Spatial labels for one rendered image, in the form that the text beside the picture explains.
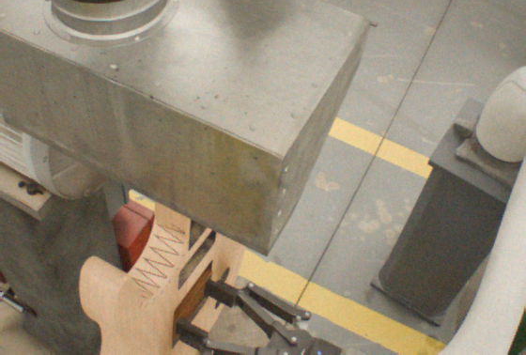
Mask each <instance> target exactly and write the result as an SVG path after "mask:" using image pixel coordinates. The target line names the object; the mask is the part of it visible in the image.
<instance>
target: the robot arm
mask: <svg viewBox="0 0 526 355"><path fill-rule="evenodd" d="M455 122H456V123H455V124H454V126H453V128H454V129H456V131H458V132H459V133H461V135H462V136H464V137H465V138H466V140H465V141H464V143H463V144H462V146H461V147H459V148H457V149H456V153H455V157H456V159H458V160H460V161H462V162H466V163H468V164H470V165H472V166H473V167H476V168H478V169H479V170H481V171H483V172H484V173H485V174H487V175H489V176H492V177H493V178H495V179H497V180H498V181H500V182H501V183H503V184H504V185H505V186H506V187H507V188H508V189H509V190H510V191H511V190H512V192H511V196H510V198H509V201H508V204H507V206H506V208H505V212H504V215H503V220H502V223H501V225H500V228H499V231H498V234H497V239H496V241H495V244H494V247H493V249H492V252H491V255H490V257H489V260H488V263H487V269H486V271H485V274H484V277H483V279H482V282H481V285H480V286H479V289H478V292H477V294H476V296H475V299H474V302H473V305H472V308H471V309H470V311H469V313H468V314H467V315H466V317H465V319H464V321H463V323H462V325H461V327H460V329H459V330H458V331H457V333H456V335H455V337H453V340H452V341H451V343H450V344H448V345H447V347H446V348H445V349H444V350H443V351H441V352H440V353H438V354H437V355H507V353H508V349H509V348H510V345H511V343H512V341H513V338H514V336H515V333H516V331H517V329H518V325H519V322H520V320H521V318H522V314H523V311H524V308H525V304H526V67H520V68H518V69H515V71H512V72H511V73H510V74H508V75H507V77H504V78H503V80H502V81H501V82H500V83H499V84H498V85H497V86H496V88H495V89H494V91H493V92H492V93H491V95H490V97H489V99H488V100H487V104H486V105H485V107H484V109H483V111H482V113H479V114H477V118H476V119H475V123H473V122H470V121H468V120H465V119H460V118H457V119H456V120H455ZM205 295H209V296H210V297H212V298H213V299H215V300H216V301H219V302H220V303H222V304H225V305H227V306H229V307H230V308H232V307H233V305H234V306H236V305H237V306H238V307H239V308H240V309H241V310H242V311H243V312H244V313H245V314H246V315H247V316H248V317H249V318H250V319H252V320H253V321H254V322H255V323H256V325H257V326H258V327H259V328H261V329H262V330H263V331H264V333H265V334H267V337H268V338H269V340H270V341H269V343H268V344H267V345H266V347H245V346H240V345H235V344H230V343H226V342H221V341H217V340H212V339H208V338H209V332H206V331H204V330H202V329H200V328H199V327H197V326H195V325H194V324H193V323H191V322H187V321H185V320H184V319H182V318H181V317H180V318H179V319H178V320H177V326H176V333H178V334H179V340H181V342H183V343H184V344H186V345H189V346H190V347H192V348H196V349H197V350H199V351H200V354H201V355H344V354H342V353H341V350H342V348H341V347H337V346H335V345H334V344H332V343H328V342H326V341H325V340H324V339H322V338H315V337H313V336H312V335H311V334H310V333H309V332H308V330H307V328H308V325H309V321H310V317H311V312H307V311H303V310H301V309H298V308H295V307H294V306H292V305H290V304H288V303H287V302H285V301H283V300H281V299H280V298H277V297H276V296H274V295H273V294H271V293H270V292H269V291H268V290H266V289H263V288H262V287H260V286H258V285H256V284H255V283H254V282H248V283H247V285H246V286H245V287H244V288H243V289H236V288H235V287H233V286H231V285H230V284H228V283H225V282H224V281H222V280H217V282H215V281H213V280H211V279H209V278H208V280H207V281H206V286H205ZM261 306H262V307H263V308H265V309H266V310H268V311H269V312H270V313H272V314H275V315H276V316H278V317H279V318H281V319H282V320H284V321H286V322H288V323H289V324H291V325H293V327H294V328H298V329H291V330H289V329H288V328H287V327H285V326H284V325H283V324H282V323H281V322H280V321H279V320H275V319H274V318H273V317H272V316H271V315H270V314H268V312H267V311H266V310H264V309H263V308H262V307H261Z"/></svg>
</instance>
